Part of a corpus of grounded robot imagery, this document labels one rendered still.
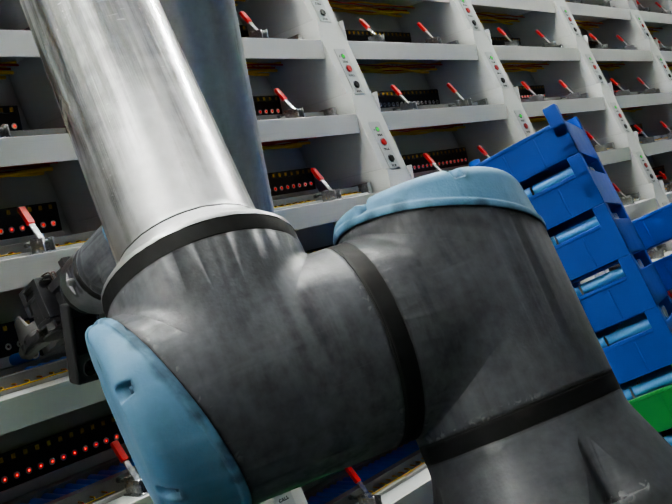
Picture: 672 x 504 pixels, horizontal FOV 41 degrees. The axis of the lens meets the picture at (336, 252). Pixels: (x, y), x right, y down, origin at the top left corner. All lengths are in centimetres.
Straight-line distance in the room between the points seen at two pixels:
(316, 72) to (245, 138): 112
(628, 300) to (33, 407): 84
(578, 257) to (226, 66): 59
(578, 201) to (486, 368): 74
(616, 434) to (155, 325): 30
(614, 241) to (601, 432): 72
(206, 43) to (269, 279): 47
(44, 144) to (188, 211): 92
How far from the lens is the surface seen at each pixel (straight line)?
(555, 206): 132
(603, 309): 132
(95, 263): 117
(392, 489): 176
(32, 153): 151
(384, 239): 62
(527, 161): 133
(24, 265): 140
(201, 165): 65
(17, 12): 179
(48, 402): 134
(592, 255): 131
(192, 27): 101
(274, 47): 202
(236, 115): 103
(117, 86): 69
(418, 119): 228
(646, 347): 132
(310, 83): 217
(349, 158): 210
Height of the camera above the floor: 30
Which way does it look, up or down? 9 degrees up
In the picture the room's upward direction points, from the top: 24 degrees counter-clockwise
